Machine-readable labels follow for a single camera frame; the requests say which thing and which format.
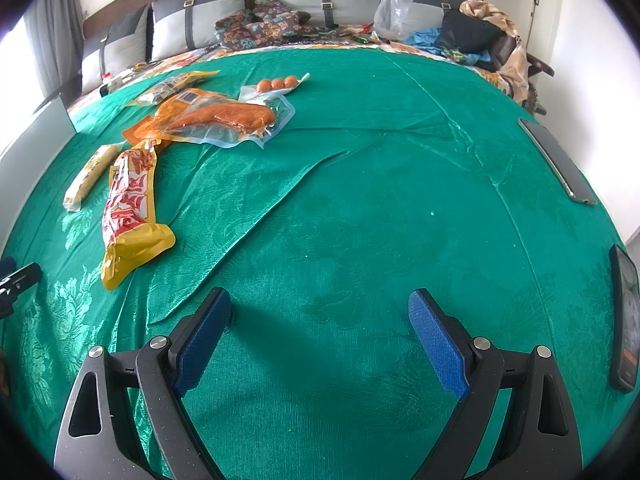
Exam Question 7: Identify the black bag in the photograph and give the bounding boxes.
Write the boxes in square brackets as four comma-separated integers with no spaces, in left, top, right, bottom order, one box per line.
[434,10,507,59]

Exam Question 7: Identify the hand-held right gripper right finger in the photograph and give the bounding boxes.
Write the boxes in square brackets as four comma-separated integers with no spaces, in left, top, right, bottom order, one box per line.
[407,287,586,480]

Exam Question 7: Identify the beige patterned cloth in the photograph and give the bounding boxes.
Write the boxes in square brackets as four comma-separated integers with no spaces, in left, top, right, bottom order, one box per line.
[459,0,532,105]

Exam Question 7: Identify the small sausage balls packet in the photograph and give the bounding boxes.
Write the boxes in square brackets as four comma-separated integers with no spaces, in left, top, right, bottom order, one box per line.
[238,73,312,107]

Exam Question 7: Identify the small red green wrappers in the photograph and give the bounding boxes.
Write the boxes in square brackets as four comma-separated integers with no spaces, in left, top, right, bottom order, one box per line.
[350,22,391,44]

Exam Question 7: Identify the white cardboard box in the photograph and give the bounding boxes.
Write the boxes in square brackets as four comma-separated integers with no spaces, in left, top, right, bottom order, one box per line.
[0,94,77,256]

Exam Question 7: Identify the dark floral blanket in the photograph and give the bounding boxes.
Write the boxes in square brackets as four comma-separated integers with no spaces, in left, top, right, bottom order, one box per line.
[215,0,314,47]

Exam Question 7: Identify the bright window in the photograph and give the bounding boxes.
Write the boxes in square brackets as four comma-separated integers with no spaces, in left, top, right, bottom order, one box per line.
[0,15,47,128]

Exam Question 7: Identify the black phone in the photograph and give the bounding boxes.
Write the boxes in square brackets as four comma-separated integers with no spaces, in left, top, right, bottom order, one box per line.
[608,244,640,394]

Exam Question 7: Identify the green bedspread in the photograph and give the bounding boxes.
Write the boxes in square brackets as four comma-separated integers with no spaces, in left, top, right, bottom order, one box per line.
[0,42,640,480]

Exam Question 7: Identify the clear plastic bag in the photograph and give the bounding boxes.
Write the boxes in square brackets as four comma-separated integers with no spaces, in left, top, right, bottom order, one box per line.
[373,0,417,42]

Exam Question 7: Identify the blue cloth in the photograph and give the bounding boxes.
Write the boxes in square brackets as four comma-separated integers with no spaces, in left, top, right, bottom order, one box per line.
[403,29,452,54]

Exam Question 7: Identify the floral bed sheet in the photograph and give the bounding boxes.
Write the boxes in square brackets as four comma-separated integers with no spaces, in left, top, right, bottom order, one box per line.
[67,25,541,113]

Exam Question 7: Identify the grey phone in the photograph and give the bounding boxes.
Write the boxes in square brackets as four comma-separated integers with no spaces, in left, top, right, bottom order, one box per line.
[518,117,599,207]

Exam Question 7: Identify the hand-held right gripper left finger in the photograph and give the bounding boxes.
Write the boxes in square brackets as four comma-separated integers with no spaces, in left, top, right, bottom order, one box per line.
[54,287,233,480]

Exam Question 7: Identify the red yellow snack packet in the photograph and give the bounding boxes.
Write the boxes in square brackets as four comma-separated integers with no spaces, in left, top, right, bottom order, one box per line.
[100,138,177,292]

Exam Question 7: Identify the grey curtain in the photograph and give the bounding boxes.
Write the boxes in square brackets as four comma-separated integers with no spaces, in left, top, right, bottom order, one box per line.
[22,0,84,102]

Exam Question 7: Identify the yellow-edged peanut packet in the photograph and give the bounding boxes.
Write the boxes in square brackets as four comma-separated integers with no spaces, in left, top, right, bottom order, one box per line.
[124,70,221,109]

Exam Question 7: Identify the pale long snack packet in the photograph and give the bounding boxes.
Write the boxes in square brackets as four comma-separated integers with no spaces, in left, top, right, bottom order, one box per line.
[62,142,126,213]

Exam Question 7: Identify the brown chair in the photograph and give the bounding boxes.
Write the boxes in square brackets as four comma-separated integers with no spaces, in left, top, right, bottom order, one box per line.
[492,35,557,113]

